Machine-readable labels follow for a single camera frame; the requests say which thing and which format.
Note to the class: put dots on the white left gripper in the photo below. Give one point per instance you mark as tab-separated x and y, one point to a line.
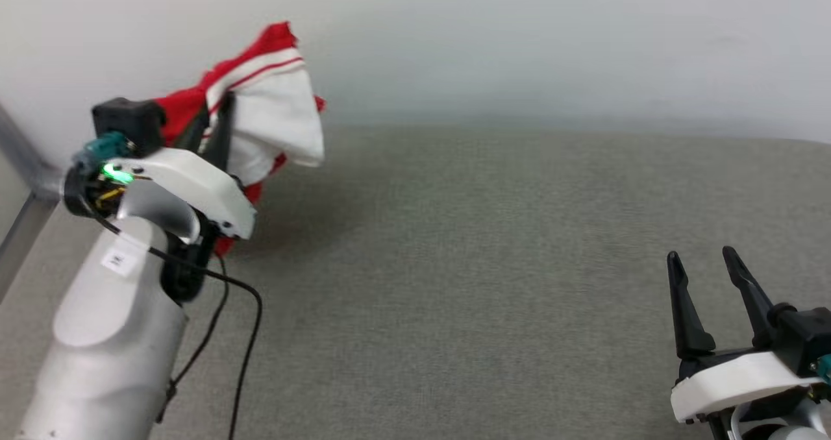
201	190

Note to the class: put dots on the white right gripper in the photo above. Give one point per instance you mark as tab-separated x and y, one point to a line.
733	378

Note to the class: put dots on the grey metal frame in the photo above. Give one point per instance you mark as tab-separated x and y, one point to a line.
29	174

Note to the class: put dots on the red white basketball jersey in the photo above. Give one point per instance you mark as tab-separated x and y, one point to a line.
276	106

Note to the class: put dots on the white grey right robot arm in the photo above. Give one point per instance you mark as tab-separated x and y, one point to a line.
789	427

